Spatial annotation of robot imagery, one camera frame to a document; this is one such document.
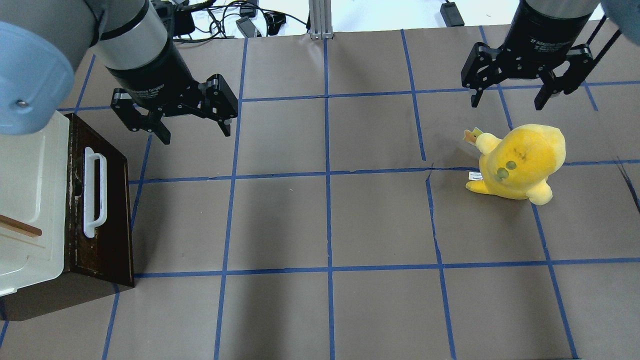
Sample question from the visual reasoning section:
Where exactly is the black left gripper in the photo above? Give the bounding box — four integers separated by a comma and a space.
107, 39, 239, 145

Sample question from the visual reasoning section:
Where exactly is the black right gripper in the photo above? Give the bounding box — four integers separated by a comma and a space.
461, 2, 594, 111

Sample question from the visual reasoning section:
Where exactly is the white drawer handle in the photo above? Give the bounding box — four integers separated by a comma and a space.
82, 146, 108, 239

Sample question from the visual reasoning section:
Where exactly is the dark brown wooden drawer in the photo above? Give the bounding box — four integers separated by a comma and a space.
1, 114, 135, 321

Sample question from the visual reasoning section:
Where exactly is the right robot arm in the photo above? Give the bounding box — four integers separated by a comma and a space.
461, 0, 640, 111

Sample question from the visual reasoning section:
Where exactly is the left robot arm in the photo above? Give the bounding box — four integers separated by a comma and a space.
0, 0, 239, 145

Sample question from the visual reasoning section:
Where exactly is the black power adapter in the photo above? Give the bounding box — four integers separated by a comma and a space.
439, 0, 466, 28

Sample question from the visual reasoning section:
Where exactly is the yellow plush dinosaur toy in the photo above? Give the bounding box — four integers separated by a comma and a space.
464, 124, 567, 206

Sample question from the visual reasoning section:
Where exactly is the cream plastic storage box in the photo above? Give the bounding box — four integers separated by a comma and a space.
0, 111, 70, 296

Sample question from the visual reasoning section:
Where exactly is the aluminium frame post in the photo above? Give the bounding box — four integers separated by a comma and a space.
308, 0, 334, 40

